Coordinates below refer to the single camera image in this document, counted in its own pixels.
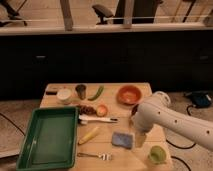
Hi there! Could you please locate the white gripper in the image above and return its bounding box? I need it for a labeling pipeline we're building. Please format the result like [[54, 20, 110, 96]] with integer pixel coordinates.
[[131, 103, 155, 148]]

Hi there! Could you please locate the white cup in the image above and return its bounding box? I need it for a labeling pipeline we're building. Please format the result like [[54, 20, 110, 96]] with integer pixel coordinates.
[[56, 88, 71, 105]]

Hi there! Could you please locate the black office chair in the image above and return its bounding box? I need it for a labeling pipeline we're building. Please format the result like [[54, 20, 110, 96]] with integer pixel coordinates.
[[92, 4, 114, 25]]

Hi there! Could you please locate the black cable left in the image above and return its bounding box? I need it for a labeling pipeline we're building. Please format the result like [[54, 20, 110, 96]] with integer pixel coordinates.
[[0, 112, 26, 137]]

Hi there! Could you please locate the dark metal cup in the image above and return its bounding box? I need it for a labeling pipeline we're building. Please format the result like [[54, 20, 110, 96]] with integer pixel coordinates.
[[75, 84, 86, 100]]

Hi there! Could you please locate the brown grape bunch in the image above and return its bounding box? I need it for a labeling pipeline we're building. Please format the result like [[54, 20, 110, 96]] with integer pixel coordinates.
[[78, 105, 96, 115]]

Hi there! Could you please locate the wooden post right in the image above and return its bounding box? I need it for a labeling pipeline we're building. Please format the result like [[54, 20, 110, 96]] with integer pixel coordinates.
[[123, 0, 135, 29]]

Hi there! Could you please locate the orange peach fruit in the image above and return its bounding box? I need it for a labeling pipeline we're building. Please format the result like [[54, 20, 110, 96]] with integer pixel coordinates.
[[96, 105, 108, 117]]

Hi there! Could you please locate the wooden post left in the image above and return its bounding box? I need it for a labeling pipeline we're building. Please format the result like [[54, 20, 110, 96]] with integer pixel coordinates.
[[60, 0, 73, 31]]

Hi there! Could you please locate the wooden post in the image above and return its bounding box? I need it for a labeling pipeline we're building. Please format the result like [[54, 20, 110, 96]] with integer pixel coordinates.
[[60, 0, 73, 31], [123, 0, 135, 29]]

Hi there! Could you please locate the blue black floor device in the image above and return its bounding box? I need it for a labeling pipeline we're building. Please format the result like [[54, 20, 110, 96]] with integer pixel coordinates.
[[184, 92, 212, 108]]

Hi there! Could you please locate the black floor cable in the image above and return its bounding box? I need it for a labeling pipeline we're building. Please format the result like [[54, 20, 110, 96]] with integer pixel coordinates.
[[165, 104, 200, 171]]

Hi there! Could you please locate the yellow corn cob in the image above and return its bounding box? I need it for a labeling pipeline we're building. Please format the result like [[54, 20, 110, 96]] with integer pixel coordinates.
[[78, 127, 100, 145]]

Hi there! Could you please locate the silver fork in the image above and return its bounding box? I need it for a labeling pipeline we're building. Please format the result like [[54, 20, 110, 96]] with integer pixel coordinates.
[[77, 153, 113, 161]]

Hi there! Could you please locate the green cup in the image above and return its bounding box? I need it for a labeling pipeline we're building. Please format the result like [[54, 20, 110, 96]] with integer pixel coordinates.
[[148, 145, 167, 164]]

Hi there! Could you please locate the dark maroon bowl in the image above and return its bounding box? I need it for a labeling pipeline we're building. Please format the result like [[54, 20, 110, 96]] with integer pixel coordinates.
[[131, 104, 139, 116]]

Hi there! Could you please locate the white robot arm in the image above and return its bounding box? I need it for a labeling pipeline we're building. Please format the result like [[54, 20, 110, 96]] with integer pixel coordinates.
[[131, 91, 213, 151]]

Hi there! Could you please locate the blue sponge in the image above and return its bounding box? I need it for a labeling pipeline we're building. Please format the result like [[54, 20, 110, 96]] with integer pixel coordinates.
[[112, 132, 133, 149]]

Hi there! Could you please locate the orange bowl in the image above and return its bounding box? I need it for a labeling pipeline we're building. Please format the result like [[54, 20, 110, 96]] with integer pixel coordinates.
[[117, 85, 142, 105]]

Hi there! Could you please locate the green plastic tray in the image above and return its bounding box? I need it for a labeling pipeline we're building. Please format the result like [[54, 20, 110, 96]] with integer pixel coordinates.
[[16, 107, 78, 171]]

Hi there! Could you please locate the green pepper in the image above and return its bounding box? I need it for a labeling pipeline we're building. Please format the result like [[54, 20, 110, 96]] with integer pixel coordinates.
[[88, 86, 104, 101]]

